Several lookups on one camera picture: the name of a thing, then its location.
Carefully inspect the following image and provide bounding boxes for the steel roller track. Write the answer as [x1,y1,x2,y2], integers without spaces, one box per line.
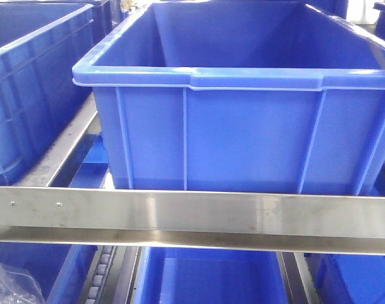
[78,246,118,303]

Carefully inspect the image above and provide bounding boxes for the blue bin below left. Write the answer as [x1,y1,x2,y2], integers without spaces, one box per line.
[0,243,98,303]

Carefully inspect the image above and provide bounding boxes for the clear plastic bag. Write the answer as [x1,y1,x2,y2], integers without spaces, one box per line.
[0,263,46,303]

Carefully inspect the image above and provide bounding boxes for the steel front shelf rail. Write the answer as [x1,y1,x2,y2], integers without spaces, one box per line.
[0,186,385,255]

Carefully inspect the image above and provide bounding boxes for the blue bin below centre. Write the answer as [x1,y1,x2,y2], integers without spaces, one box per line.
[134,248,289,303]

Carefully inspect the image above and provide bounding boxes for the blue bin below right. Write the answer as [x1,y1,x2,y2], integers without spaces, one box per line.
[304,253,385,303]

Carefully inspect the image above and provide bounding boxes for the large blue bin centre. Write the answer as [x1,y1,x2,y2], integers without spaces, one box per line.
[73,1,385,195]

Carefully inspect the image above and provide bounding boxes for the blue bin left side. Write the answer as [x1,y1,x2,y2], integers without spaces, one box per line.
[0,1,94,186]

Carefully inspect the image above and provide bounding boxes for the blue bin below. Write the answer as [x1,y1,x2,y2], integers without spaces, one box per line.
[0,243,98,303]
[304,253,385,303]
[134,248,289,303]

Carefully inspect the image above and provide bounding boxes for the steel side divider rail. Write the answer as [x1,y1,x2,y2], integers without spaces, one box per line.
[17,94,101,187]

